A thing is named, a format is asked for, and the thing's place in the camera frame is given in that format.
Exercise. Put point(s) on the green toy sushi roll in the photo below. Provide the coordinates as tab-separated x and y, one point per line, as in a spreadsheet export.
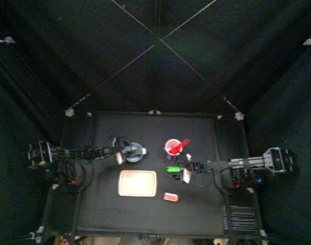
172	169

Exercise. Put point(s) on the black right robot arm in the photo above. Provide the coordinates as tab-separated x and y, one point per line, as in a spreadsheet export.
247	162

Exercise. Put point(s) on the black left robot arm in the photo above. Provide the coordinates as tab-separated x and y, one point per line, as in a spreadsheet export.
72	153

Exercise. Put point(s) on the pink salmon toy sushi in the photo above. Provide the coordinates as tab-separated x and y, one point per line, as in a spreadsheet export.
171	197

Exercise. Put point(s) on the grey-blue bowl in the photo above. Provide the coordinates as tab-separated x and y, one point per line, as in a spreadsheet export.
133	152

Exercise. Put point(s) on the red plastic spoon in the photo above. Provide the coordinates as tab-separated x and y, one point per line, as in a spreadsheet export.
177	147

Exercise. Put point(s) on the red and white bowl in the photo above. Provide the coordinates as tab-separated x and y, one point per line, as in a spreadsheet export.
171	145

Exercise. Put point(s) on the tan square cutting board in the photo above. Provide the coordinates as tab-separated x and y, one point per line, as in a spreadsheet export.
137	183

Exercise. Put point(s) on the grey metal frame bracket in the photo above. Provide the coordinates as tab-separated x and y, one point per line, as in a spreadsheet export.
309	42
239	115
68	112
7	40
37	235
153	112

